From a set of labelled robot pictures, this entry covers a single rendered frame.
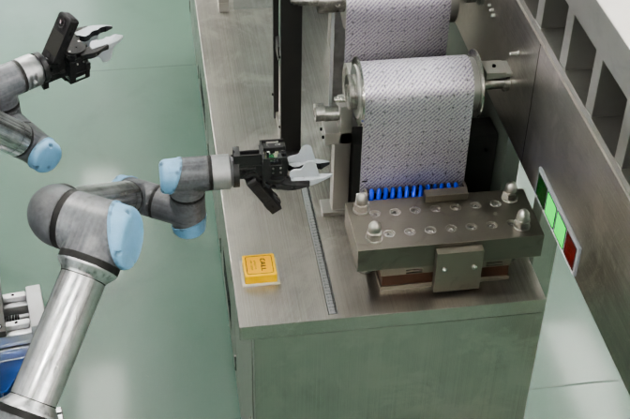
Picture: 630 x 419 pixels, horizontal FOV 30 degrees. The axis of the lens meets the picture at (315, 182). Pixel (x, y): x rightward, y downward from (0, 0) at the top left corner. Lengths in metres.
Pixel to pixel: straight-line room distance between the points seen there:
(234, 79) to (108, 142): 1.40
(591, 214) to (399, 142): 0.54
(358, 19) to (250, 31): 0.81
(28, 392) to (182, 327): 1.63
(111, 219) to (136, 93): 2.63
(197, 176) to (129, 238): 0.34
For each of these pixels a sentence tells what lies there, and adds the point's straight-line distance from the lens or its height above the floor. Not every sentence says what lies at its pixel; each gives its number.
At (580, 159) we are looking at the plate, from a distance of 2.18.
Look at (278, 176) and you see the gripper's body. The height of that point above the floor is 1.10.
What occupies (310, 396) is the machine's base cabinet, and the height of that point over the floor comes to 0.66.
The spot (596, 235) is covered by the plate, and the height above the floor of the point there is 1.29.
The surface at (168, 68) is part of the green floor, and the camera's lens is 4.90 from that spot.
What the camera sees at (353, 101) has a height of 1.25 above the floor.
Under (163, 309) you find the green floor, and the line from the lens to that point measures 3.79.
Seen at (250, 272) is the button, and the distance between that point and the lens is 2.54.
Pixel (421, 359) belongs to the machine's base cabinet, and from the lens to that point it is 2.61.
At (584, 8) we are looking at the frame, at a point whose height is 1.61.
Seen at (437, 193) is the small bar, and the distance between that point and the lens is 2.57.
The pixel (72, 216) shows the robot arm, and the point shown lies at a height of 1.27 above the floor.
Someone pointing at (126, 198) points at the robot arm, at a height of 1.09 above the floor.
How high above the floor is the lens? 2.65
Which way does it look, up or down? 38 degrees down
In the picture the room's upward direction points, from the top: 1 degrees clockwise
